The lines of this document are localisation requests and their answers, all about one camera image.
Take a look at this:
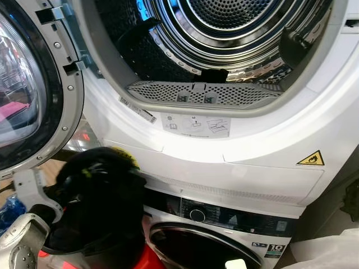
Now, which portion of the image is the large black garment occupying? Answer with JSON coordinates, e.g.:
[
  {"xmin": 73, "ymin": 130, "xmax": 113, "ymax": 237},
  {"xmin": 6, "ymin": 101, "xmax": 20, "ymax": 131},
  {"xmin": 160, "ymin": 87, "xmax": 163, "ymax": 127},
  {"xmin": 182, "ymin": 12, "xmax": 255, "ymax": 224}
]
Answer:
[{"xmin": 56, "ymin": 147, "xmax": 148, "ymax": 239}]

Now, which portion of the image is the round dark washer door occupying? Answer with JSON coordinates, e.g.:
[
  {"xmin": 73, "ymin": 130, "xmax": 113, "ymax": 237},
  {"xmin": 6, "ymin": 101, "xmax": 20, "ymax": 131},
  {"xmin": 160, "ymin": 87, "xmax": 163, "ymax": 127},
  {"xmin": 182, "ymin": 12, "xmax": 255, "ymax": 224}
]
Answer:
[{"xmin": 149, "ymin": 222, "xmax": 264, "ymax": 269}]

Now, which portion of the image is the black washer dial knob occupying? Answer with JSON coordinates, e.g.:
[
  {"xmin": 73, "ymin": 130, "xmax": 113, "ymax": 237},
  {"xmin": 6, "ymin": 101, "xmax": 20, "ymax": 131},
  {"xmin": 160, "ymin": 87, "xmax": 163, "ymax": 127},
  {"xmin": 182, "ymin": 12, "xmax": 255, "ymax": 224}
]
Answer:
[{"xmin": 189, "ymin": 207, "xmax": 206, "ymax": 223}]

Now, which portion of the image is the grey barcode label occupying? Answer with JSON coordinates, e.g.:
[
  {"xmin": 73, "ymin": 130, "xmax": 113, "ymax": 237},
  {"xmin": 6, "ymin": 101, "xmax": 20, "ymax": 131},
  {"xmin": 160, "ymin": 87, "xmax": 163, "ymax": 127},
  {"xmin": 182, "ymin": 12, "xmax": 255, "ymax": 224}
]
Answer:
[{"xmin": 119, "ymin": 96, "xmax": 157, "ymax": 124}]

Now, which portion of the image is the white tumble dryer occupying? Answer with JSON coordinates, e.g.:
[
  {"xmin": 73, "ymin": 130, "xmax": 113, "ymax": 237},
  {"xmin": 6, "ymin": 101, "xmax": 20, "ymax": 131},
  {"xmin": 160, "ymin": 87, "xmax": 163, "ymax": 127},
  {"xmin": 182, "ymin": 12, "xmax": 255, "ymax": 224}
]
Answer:
[{"xmin": 73, "ymin": 0, "xmax": 359, "ymax": 219}]

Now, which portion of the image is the perforated steel dryer drum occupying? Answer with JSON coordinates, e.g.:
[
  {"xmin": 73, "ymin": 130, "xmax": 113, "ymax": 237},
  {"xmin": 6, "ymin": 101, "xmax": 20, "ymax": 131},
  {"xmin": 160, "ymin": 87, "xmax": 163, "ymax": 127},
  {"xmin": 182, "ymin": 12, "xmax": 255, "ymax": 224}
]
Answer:
[{"xmin": 93, "ymin": 0, "xmax": 337, "ymax": 86}]

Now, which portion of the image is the black round laundry basket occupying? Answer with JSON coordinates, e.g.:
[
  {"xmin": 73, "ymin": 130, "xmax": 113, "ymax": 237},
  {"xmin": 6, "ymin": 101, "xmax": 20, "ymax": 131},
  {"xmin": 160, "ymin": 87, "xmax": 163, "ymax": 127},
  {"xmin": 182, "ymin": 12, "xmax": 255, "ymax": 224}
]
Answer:
[{"xmin": 42, "ymin": 216, "xmax": 150, "ymax": 269}]

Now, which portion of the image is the grey dryer lint filter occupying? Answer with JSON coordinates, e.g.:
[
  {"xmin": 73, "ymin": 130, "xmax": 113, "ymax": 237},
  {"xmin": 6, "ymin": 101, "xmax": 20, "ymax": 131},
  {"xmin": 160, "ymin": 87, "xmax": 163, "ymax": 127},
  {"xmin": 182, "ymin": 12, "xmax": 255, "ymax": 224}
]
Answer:
[{"xmin": 126, "ymin": 80, "xmax": 284, "ymax": 111}]

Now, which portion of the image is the yellow triangle warning sticker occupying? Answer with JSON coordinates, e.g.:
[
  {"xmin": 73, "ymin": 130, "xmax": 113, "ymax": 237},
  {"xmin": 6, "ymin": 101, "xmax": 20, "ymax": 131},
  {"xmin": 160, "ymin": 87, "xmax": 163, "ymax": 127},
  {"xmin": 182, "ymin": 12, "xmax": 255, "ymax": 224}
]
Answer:
[{"xmin": 297, "ymin": 150, "xmax": 325, "ymax": 166}]

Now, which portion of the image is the yellow energy sticker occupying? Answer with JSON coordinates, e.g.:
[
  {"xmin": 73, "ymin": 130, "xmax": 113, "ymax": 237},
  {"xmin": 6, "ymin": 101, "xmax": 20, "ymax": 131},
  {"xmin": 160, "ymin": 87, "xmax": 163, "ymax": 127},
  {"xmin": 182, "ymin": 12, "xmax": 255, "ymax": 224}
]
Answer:
[{"xmin": 109, "ymin": 146, "xmax": 140, "ymax": 169}]

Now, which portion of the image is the dark ten year sticker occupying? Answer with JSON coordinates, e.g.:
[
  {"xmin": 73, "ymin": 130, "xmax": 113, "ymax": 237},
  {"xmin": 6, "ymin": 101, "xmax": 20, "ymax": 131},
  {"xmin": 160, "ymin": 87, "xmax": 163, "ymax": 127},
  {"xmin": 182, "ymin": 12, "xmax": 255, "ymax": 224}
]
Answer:
[{"xmin": 264, "ymin": 242, "xmax": 287, "ymax": 259}]

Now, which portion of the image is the white washing machine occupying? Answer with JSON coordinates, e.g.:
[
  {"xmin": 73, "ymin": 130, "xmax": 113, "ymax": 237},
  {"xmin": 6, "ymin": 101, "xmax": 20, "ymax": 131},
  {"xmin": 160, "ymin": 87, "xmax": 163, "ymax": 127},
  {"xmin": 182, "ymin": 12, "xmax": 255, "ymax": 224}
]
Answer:
[{"xmin": 140, "ymin": 188, "xmax": 306, "ymax": 269}]

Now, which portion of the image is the white instruction label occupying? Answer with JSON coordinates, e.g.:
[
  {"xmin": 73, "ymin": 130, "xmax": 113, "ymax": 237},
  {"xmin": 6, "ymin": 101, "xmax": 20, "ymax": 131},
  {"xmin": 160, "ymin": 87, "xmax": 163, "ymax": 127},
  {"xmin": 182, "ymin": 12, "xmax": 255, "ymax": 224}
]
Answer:
[{"xmin": 161, "ymin": 114, "xmax": 232, "ymax": 138}]

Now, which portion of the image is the round glass dryer door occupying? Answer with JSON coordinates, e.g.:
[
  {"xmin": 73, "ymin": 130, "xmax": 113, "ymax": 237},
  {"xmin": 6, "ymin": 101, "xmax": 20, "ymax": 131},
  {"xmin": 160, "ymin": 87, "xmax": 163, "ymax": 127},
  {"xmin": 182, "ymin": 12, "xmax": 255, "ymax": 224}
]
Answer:
[{"xmin": 0, "ymin": 0, "xmax": 86, "ymax": 181}]

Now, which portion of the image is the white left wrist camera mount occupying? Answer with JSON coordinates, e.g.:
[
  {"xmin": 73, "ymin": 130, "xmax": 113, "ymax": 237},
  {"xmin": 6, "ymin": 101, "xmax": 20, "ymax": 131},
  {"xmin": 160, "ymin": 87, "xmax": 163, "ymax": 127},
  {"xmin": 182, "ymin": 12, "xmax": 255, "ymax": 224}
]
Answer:
[{"xmin": 12, "ymin": 168, "xmax": 63, "ymax": 217}]

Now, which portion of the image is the blue plastic bag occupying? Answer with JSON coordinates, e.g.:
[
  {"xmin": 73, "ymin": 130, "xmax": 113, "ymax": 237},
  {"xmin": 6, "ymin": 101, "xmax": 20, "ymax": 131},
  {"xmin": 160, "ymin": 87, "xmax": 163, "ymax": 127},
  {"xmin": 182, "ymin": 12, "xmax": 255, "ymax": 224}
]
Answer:
[{"xmin": 0, "ymin": 195, "xmax": 26, "ymax": 235}]

